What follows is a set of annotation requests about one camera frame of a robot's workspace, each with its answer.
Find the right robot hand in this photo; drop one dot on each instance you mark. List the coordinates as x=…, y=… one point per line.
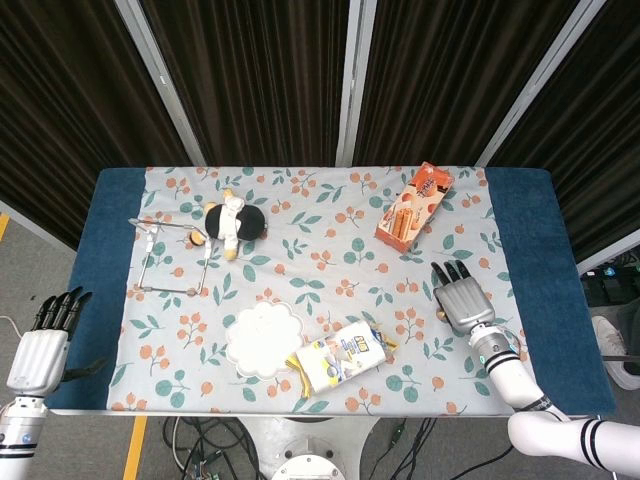
x=465, y=305

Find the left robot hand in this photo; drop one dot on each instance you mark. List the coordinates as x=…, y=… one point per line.
x=37, y=360

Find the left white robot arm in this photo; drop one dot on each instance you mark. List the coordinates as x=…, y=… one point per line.
x=20, y=425

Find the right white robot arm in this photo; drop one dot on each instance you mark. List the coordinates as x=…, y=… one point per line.
x=515, y=380

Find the orange snack box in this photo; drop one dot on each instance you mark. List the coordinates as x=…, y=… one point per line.
x=400, y=235

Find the blue table mat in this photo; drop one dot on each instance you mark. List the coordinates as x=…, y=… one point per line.
x=105, y=250

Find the black equipment pile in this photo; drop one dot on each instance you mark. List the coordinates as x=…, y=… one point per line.
x=610, y=285

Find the floral fruit print tablecloth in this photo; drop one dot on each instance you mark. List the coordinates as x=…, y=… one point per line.
x=325, y=260

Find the white sneaker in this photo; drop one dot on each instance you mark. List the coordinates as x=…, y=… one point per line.
x=612, y=345

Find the white flower-shaped plastic plate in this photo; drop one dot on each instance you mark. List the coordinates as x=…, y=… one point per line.
x=260, y=340

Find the dark pleated screen panel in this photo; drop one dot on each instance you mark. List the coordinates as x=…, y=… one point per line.
x=250, y=75
x=440, y=75
x=600, y=125
x=75, y=100

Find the black white plush penguin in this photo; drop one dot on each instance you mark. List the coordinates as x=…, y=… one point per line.
x=247, y=222

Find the white screen base rail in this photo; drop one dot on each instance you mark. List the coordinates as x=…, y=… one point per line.
x=35, y=222
x=605, y=257

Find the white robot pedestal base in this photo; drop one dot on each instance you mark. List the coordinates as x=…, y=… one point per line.
x=310, y=440

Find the white screen post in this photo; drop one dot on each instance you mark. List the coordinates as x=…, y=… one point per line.
x=352, y=82
x=164, y=82
x=537, y=82

